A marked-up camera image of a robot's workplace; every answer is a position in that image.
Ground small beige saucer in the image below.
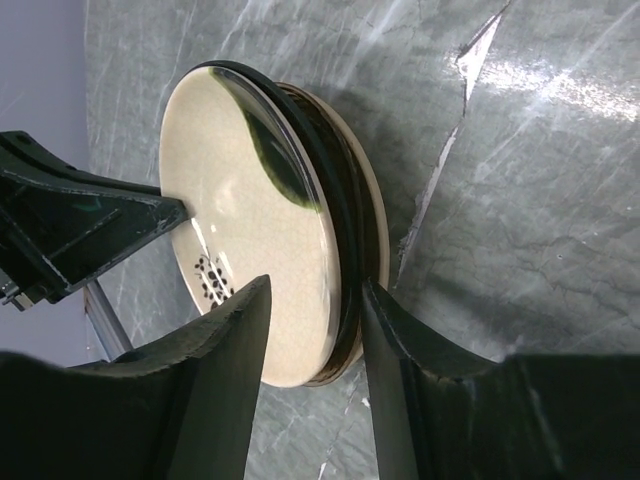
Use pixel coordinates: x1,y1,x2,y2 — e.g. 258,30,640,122
277,82,390,387

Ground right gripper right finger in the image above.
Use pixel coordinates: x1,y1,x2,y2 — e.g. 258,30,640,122
362,282,639,479

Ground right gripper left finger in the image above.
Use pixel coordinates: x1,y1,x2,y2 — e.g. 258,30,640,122
1,275,272,479

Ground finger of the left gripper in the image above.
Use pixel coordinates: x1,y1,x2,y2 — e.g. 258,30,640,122
1,131,188,310

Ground cream green glazed saucer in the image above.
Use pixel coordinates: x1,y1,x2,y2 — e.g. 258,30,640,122
159,64,346,388

